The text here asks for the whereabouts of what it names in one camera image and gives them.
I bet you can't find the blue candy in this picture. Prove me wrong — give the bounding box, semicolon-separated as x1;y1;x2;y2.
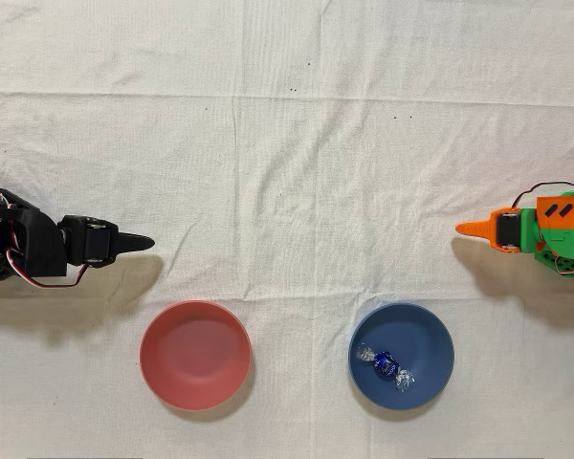
355;342;416;394

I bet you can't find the blue bowl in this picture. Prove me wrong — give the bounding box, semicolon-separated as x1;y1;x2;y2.
347;302;455;411

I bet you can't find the orange arm servo cable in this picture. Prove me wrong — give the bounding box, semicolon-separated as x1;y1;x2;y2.
514;180;574;211

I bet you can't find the pink bowl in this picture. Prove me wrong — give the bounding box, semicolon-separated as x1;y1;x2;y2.
139;299;253;411

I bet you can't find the white tablecloth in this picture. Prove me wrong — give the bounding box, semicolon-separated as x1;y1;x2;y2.
0;0;574;459

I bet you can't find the black arm servo cable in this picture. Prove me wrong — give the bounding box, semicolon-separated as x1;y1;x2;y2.
4;231;91;289

